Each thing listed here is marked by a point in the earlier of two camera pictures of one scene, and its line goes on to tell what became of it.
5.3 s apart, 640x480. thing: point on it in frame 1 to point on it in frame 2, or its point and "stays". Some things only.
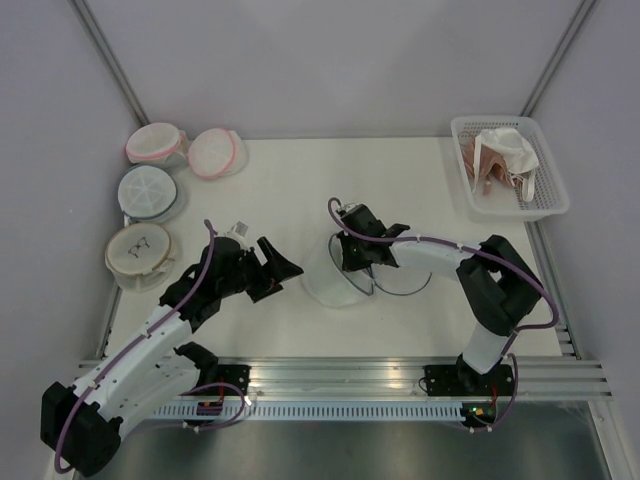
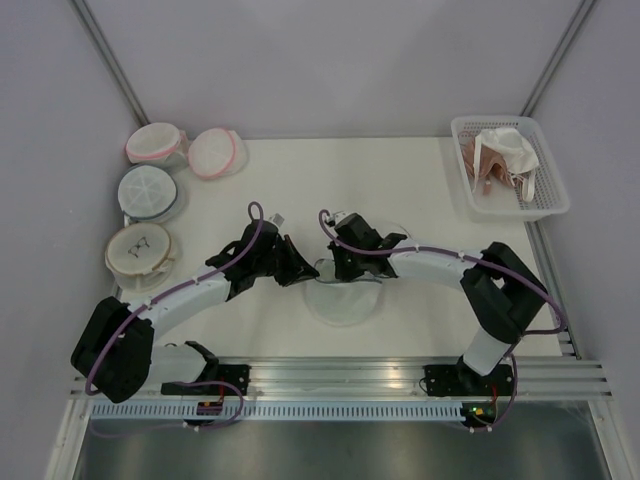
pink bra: x=488 y=159 stays
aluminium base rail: x=377 y=377 stays
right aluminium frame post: x=584 y=9 stays
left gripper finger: x=280 y=265 to x=300 y=269
